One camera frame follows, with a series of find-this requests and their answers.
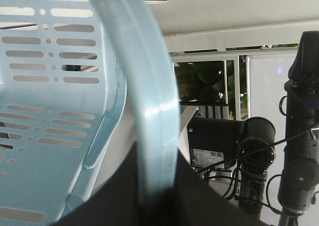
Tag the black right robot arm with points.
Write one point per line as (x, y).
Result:
(300, 174)

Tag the black head camera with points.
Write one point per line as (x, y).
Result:
(218, 141)

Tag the white rolling whiteboard stand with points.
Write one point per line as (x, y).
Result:
(203, 30)

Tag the light blue plastic basket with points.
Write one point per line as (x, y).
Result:
(80, 82)

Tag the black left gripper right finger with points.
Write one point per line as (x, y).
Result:
(192, 202)

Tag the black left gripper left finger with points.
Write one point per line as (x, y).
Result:
(115, 203)

